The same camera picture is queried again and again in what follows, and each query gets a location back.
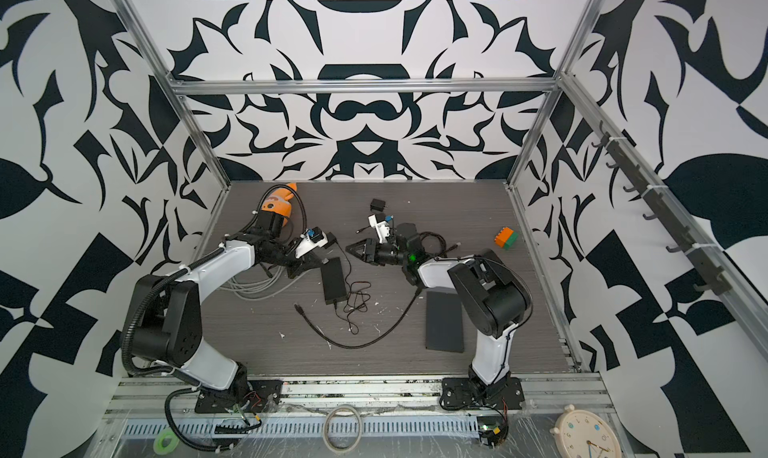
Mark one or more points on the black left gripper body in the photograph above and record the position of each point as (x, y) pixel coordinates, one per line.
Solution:
(283, 258)

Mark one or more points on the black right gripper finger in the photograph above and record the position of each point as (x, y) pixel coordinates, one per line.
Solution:
(362, 243)
(363, 252)

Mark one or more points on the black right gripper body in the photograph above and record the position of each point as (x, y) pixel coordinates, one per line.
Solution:
(391, 256)

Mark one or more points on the black network switch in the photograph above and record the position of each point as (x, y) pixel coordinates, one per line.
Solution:
(333, 281)

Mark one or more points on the black power adapter with cable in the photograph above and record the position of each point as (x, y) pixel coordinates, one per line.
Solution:
(357, 299)

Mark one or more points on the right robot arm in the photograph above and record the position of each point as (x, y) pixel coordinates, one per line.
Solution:
(494, 297)

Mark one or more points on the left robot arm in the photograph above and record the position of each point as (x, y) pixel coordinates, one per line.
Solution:
(163, 330)

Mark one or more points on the black power adapter far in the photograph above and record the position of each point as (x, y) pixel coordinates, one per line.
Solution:
(377, 205)

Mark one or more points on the orange plush toy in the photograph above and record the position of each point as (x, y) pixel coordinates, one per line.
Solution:
(279, 201)

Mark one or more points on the black flat rectangular box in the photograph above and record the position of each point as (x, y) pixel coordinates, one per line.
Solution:
(444, 322)

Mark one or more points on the orange and green toy brick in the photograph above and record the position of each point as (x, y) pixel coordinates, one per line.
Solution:
(506, 238)

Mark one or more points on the green tape roll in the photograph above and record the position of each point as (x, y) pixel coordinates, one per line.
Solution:
(165, 442)

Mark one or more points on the white analog clock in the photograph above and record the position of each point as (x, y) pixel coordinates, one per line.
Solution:
(579, 433)

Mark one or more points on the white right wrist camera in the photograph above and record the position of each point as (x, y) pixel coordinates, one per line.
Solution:
(382, 225)

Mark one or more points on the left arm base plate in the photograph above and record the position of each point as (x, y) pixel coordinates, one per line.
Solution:
(254, 397)

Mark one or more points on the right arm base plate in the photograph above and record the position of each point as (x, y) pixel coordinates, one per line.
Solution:
(471, 393)

